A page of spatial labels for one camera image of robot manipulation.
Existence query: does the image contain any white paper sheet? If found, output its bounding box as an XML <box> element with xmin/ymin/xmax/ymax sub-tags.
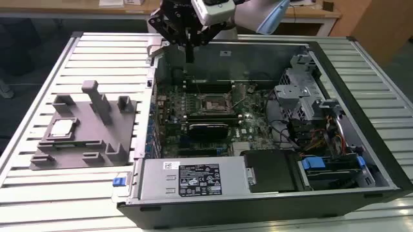
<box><xmin>98</xmin><ymin>0</ymin><xmax>126</xmax><ymax>8</ymax></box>

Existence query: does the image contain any green RAM stick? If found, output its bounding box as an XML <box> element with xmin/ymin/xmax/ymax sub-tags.
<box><xmin>54</xmin><ymin>141</ymin><xmax>104</xmax><ymax>147</ymax></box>

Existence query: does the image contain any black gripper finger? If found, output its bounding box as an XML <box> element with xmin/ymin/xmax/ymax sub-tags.
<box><xmin>190</xmin><ymin>23</ymin><xmax>226</xmax><ymax>64</ymax></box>
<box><xmin>149</xmin><ymin>14</ymin><xmax>191</xmax><ymax>64</ymax></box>

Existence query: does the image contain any wooden cabinet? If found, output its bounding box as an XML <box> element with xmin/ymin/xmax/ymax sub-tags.
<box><xmin>329</xmin><ymin>0</ymin><xmax>413</xmax><ymax>67</ymax></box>

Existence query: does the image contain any black office chair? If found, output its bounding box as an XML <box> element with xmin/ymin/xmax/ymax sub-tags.
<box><xmin>0</xmin><ymin>16</ymin><xmax>44</xmax><ymax>78</ymax></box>

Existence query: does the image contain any black PC case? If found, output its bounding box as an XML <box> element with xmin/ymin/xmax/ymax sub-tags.
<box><xmin>111</xmin><ymin>37</ymin><xmax>413</xmax><ymax>230</ymax></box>

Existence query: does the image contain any silver finned heatsink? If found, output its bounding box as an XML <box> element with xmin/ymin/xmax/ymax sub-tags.
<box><xmin>231</xmin><ymin>142</ymin><xmax>253</xmax><ymax>153</ymax></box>

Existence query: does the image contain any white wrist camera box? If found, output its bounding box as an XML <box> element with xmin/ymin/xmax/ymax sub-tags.
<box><xmin>190</xmin><ymin>0</ymin><xmax>238</xmax><ymax>26</ymax></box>

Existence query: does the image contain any metal drive cage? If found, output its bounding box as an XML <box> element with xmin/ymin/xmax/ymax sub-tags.
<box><xmin>273</xmin><ymin>54</ymin><xmax>328</xmax><ymax>121</ymax></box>

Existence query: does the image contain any black plastic shroud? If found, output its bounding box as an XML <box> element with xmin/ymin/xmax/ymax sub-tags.
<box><xmin>241</xmin><ymin>149</ymin><xmax>306</xmax><ymax>193</ymax></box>

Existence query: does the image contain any black graphics card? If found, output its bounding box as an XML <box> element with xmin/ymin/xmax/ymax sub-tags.
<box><xmin>187</xmin><ymin>122</ymin><xmax>229</xmax><ymax>141</ymax></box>

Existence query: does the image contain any wooden desk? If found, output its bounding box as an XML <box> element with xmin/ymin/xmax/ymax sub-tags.
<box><xmin>0</xmin><ymin>0</ymin><xmax>342</xmax><ymax>37</ymax></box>

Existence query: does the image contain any silver power supply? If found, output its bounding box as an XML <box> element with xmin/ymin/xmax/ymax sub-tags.
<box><xmin>137</xmin><ymin>156</ymin><xmax>251</xmax><ymax>202</ymax></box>

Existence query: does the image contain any black cable loop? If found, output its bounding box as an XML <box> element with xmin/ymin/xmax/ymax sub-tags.
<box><xmin>263</xmin><ymin>90</ymin><xmax>304</xmax><ymax>152</ymax></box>

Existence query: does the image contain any silver CPU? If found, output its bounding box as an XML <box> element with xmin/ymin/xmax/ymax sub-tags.
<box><xmin>51</xmin><ymin>119</ymin><xmax>75</xmax><ymax>138</ymax></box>

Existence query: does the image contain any green motherboard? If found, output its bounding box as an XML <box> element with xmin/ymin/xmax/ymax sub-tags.
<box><xmin>151</xmin><ymin>79</ymin><xmax>293</xmax><ymax>158</ymax></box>

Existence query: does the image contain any black expansion slot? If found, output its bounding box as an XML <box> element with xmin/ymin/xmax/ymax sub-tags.
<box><xmin>177</xmin><ymin>147</ymin><xmax>226</xmax><ymax>157</ymax></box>

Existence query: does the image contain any pale grey furniture foot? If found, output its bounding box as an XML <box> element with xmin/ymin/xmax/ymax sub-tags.
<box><xmin>0</xmin><ymin>78</ymin><xmax>15</xmax><ymax>99</ymax></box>

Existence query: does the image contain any grey parts rack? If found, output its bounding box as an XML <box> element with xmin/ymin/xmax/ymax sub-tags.
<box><xmin>28</xmin><ymin>80</ymin><xmax>143</xmax><ymax>171</ymax></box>

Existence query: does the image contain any coloured power wire bundle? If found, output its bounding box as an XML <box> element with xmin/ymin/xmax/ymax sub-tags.
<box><xmin>298</xmin><ymin>115</ymin><xmax>348</xmax><ymax>157</ymax></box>

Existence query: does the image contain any CPU socket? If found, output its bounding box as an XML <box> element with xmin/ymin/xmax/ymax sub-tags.
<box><xmin>199</xmin><ymin>93</ymin><xmax>233</xmax><ymax>115</ymax></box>

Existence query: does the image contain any hard disk in blue carrier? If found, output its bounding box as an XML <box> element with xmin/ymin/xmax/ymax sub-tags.
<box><xmin>300</xmin><ymin>156</ymin><xmax>364</xmax><ymax>191</ymax></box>

